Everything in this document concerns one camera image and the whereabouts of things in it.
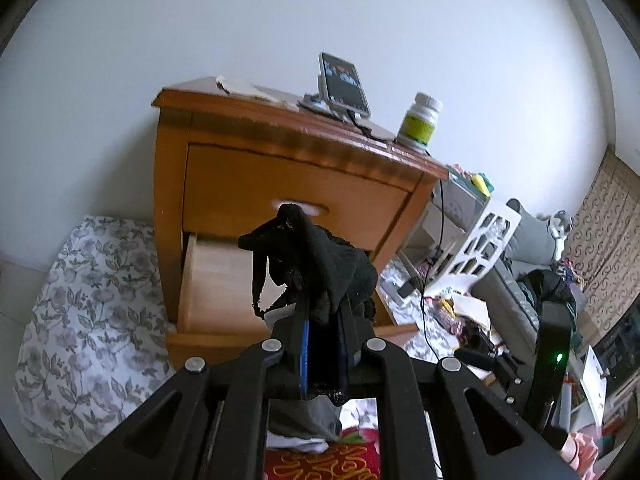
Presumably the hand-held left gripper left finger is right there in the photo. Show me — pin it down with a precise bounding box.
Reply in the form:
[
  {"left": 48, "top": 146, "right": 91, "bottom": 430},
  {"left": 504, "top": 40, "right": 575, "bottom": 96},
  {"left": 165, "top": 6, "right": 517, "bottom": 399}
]
[{"left": 62, "top": 304, "right": 312, "bottom": 480}]

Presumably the grey floral bedsheet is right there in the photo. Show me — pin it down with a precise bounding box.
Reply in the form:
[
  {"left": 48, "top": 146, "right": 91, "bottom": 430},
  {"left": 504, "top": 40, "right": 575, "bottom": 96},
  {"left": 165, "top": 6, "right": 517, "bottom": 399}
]
[{"left": 15, "top": 216, "right": 177, "bottom": 453}]

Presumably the closed wooden drawer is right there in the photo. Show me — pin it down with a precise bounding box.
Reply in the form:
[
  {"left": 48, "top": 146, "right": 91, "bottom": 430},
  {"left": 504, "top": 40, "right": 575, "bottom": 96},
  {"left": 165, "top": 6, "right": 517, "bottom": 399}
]
[{"left": 184, "top": 142, "right": 413, "bottom": 266}]

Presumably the black charging cable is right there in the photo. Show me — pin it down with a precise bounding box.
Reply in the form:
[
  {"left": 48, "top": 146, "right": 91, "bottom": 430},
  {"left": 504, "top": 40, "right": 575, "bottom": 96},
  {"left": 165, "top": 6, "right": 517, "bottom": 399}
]
[{"left": 419, "top": 180, "right": 451, "bottom": 361}]

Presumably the smartphone on stand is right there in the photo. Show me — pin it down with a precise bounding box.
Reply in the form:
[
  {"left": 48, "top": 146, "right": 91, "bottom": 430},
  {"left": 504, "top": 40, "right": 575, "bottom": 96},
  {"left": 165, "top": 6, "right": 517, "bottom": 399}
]
[{"left": 298, "top": 51, "right": 372, "bottom": 122}]

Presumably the patterned beige curtain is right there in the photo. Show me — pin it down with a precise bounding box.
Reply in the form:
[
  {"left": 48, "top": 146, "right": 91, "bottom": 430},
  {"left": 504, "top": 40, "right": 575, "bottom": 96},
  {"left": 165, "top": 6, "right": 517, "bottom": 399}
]
[{"left": 570, "top": 147, "right": 640, "bottom": 331}]

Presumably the white pill bottle green label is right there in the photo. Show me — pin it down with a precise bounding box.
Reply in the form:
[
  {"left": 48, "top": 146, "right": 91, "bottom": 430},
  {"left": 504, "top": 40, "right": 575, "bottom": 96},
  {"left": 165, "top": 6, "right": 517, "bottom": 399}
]
[{"left": 397, "top": 92, "right": 444, "bottom": 150}]

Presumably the crumpled paper sheet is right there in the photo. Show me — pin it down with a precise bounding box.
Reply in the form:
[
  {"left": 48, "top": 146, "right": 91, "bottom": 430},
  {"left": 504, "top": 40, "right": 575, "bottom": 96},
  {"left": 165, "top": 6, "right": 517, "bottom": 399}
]
[{"left": 216, "top": 76, "right": 301, "bottom": 109}]

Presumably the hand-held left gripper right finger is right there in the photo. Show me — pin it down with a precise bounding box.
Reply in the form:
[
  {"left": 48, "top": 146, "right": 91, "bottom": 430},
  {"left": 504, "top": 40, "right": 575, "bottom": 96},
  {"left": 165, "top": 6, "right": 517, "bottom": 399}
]
[{"left": 337, "top": 304, "right": 581, "bottom": 480}]

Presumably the grey cloth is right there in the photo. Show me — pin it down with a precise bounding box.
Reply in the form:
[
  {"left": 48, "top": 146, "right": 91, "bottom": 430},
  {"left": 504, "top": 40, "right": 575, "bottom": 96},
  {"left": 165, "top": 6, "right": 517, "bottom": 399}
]
[{"left": 505, "top": 199, "right": 567, "bottom": 264}]

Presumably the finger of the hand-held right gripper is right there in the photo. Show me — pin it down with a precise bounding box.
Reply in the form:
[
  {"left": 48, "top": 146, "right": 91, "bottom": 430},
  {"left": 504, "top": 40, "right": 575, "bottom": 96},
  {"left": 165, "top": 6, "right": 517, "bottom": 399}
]
[{"left": 456, "top": 347, "right": 502, "bottom": 372}]

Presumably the white cutout storage rack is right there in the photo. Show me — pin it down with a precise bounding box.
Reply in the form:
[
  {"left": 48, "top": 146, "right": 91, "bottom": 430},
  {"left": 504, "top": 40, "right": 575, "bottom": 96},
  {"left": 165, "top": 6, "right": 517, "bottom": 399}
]
[{"left": 400, "top": 165, "right": 522, "bottom": 292}]

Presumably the wooden nightstand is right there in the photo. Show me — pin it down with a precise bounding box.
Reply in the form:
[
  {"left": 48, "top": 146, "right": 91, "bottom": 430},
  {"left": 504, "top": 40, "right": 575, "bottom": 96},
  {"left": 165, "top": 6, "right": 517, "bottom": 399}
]
[{"left": 152, "top": 76, "right": 451, "bottom": 371}]

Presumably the grey underwear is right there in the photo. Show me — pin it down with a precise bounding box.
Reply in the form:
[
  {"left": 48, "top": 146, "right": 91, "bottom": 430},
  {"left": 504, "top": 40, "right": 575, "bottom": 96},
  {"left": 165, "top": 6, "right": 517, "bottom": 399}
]
[{"left": 267, "top": 399, "right": 343, "bottom": 443}]

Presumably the black lace underwear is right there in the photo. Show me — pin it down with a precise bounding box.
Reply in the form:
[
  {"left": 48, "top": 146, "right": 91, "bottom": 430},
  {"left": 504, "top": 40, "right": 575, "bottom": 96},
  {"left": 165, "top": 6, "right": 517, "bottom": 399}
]
[{"left": 237, "top": 202, "right": 379, "bottom": 408}]

